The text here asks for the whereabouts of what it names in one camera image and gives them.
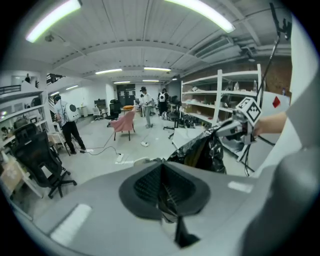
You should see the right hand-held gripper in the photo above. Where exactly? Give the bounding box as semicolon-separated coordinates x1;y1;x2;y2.
215;97;263;146

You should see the pink chair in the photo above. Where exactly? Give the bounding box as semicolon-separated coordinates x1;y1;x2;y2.
109;107;137;142

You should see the black boom pole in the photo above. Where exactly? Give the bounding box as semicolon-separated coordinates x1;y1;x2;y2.
257;2;293;101

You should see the person's white shirt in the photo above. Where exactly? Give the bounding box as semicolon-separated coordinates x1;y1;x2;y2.
257;23;310;177

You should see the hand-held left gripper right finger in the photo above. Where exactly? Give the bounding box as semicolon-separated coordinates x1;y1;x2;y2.
162;147;319;256

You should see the black mesh office chair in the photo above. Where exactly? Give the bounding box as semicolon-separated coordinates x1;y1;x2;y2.
11;122;78;200

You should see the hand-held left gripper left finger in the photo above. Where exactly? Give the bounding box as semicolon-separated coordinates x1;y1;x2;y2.
32;160;192;256

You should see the small checked cloth table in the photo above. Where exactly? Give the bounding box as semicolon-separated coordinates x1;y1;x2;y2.
46;131;72;157

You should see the long ceiling light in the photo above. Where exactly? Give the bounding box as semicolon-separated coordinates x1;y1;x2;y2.
143;66;172;73
163;0;236;33
24;0;83;43
94;68;123;75

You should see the white metal shelf rack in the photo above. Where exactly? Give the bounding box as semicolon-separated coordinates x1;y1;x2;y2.
180;63;263;163

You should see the ceiling air conditioner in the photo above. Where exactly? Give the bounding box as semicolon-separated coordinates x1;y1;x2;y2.
193;34;237;60

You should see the black stair railing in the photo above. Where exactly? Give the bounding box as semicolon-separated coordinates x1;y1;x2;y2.
46;73;66;86

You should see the black tripod stand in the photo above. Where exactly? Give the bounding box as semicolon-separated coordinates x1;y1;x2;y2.
162;117;182;140

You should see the black garbage bag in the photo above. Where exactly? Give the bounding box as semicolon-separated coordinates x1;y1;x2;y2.
157;124;227;223

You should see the black floor cable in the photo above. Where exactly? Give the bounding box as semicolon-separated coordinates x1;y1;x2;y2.
84;145;121;157

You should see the white chair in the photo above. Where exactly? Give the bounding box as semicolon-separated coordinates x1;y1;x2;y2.
92;104;105;121

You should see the beige cloth covered table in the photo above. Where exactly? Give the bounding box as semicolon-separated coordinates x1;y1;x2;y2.
0;149;45;200

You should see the dark double door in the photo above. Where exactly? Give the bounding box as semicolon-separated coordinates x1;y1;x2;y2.
115;83;136;107

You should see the person's right forearm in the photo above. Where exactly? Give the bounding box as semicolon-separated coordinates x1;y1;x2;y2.
252;111;288;138

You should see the white wall shelving desk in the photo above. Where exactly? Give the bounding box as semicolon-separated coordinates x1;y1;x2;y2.
0;86;55;148

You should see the black high back chair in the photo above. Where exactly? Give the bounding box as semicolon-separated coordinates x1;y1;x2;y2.
104;99;123;128

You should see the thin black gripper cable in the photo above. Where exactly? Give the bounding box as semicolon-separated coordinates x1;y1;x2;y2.
243;143;256;177

